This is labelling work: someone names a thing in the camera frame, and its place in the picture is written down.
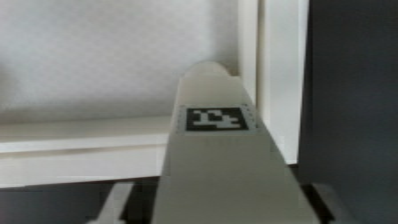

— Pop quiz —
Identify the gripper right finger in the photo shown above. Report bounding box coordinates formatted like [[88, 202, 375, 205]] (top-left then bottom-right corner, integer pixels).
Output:
[[301, 183, 345, 224]]

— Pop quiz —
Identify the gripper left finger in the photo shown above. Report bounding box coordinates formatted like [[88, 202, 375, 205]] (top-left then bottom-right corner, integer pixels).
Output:
[[86, 182, 137, 224]]

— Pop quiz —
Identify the white desk top tray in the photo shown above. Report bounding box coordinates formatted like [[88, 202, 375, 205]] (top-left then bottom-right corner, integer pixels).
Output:
[[0, 0, 256, 154]]

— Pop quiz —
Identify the white L-shaped fence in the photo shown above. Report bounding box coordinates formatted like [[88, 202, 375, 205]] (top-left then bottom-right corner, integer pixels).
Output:
[[0, 0, 310, 189]]

